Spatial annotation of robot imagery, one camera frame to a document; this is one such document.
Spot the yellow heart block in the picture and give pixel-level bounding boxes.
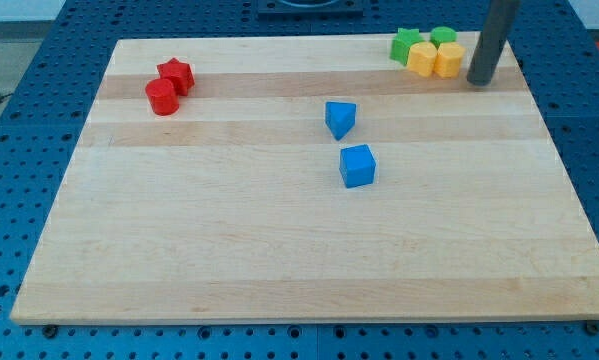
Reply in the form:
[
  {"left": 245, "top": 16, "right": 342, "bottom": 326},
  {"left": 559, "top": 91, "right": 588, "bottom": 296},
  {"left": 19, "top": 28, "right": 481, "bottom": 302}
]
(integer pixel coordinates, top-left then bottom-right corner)
[{"left": 406, "top": 42, "right": 437, "bottom": 77}]

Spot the green cylinder block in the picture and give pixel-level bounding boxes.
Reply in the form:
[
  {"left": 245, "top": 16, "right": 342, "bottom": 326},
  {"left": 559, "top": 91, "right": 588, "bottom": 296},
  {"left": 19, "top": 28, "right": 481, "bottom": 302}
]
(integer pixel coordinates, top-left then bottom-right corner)
[{"left": 430, "top": 26, "right": 457, "bottom": 48}]

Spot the red star block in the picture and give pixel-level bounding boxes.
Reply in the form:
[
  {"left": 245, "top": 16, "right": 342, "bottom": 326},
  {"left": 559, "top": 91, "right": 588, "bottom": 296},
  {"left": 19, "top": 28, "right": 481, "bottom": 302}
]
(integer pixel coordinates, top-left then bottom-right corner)
[{"left": 157, "top": 58, "right": 195, "bottom": 96}]

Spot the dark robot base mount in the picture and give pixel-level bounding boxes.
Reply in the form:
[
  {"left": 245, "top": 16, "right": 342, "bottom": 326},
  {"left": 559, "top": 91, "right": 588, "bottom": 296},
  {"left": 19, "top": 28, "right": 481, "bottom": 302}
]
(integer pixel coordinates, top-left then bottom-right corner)
[{"left": 256, "top": 0, "right": 365, "bottom": 19}]

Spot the blue cube block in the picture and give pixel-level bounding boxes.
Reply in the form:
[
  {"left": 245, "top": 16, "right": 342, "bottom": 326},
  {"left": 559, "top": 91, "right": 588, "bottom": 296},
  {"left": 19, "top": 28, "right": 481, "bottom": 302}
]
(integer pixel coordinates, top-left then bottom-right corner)
[{"left": 339, "top": 144, "right": 376, "bottom": 188}]

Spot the green star block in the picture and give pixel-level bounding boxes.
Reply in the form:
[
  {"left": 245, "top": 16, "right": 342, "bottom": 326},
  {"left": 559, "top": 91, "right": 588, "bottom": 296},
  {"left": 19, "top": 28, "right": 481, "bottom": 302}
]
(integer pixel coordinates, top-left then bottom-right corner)
[{"left": 389, "top": 28, "right": 424, "bottom": 66}]

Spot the yellow hexagon block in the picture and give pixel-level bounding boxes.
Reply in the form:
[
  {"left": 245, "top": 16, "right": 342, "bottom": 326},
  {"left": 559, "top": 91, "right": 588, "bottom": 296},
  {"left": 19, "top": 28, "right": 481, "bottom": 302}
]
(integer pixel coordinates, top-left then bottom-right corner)
[{"left": 433, "top": 42, "right": 466, "bottom": 78}]

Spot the wooden board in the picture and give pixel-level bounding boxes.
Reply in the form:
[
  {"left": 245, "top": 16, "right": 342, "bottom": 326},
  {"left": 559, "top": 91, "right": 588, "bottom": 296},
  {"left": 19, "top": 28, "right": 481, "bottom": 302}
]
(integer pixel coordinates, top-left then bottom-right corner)
[{"left": 11, "top": 34, "right": 599, "bottom": 325}]

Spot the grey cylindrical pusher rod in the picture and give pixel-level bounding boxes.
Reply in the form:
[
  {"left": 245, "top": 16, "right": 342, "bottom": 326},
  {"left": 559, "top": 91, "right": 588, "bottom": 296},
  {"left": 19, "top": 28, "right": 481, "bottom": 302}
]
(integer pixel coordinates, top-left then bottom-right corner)
[{"left": 467, "top": 0, "right": 521, "bottom": 86}]

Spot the blue triangular block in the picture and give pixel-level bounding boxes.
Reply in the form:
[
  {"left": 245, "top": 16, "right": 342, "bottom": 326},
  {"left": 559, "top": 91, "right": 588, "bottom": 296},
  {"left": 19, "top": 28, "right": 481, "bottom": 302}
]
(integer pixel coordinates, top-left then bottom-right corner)
[{"left": 325, "top": 101, "right": 357, "bottom": 141}]

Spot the red cylinder block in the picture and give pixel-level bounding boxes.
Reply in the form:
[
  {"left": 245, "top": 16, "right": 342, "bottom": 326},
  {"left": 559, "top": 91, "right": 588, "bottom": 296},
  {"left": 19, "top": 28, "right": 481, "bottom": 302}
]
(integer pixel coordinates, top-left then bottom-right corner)
[{"left": 145, "top": 78, "right": 179, "bottom": 116}]

